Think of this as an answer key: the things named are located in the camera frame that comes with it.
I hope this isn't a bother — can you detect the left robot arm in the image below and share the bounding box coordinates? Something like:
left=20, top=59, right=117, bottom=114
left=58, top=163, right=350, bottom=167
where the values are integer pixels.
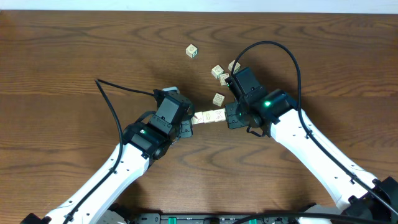
left=21, top=118, right=192, bottom=224

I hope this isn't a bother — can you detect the wooden block with red mark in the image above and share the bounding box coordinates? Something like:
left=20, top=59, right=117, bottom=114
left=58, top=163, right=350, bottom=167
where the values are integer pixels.
left=192, top=112, right=204, bottom=124

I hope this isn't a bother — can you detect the right black cable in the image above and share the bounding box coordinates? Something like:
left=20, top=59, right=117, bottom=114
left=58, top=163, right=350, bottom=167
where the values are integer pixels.
left=229, top=40, right=398, bottom=224

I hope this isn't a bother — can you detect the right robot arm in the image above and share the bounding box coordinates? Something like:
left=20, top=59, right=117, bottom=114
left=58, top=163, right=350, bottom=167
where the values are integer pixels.
left=225, top=89, right=397, bottom=223

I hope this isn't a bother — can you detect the left black cable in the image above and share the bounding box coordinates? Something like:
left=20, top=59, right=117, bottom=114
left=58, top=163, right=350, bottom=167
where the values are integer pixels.
left=62, top=78, right=156, bottom=224

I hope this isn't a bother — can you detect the wooden block green edge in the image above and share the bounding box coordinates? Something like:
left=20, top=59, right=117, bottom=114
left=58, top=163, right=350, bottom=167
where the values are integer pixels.
left=228, top=60, right=241, bottom=73

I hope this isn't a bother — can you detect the wooden block with teal side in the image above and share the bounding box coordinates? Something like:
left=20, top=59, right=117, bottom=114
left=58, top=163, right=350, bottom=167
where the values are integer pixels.
left=185, top=44, right=198, bottom=58

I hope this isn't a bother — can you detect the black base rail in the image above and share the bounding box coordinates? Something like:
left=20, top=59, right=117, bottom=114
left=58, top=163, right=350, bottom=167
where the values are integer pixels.
left=130, top=213, right=314, bottom=224

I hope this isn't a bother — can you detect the black cable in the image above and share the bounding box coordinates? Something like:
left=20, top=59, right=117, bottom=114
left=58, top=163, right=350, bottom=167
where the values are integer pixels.
left=62, top=78, right=156, bottom=224
left=229, top=40, right=398, bottom=224

